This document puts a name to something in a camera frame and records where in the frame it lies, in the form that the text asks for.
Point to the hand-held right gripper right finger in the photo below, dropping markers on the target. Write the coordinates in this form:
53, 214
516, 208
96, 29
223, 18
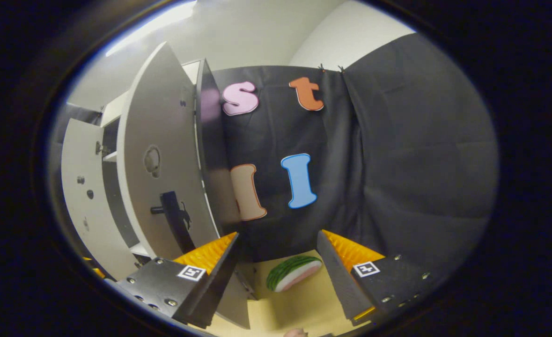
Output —
339, 281

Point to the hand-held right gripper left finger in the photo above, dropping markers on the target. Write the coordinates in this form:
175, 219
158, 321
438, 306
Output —
219, 281

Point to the white cabinet door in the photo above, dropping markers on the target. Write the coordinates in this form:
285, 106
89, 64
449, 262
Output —
163, 117
79, 210

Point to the white cabinet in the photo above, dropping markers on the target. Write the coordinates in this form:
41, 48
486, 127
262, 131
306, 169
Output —
210, 140

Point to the white cabinet shelf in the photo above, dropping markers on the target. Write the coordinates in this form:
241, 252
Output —
110, 156

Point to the metal door hinge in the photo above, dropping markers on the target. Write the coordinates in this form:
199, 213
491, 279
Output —
100, 150

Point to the watermelon slice toy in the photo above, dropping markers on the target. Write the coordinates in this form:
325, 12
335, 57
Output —
290, 274

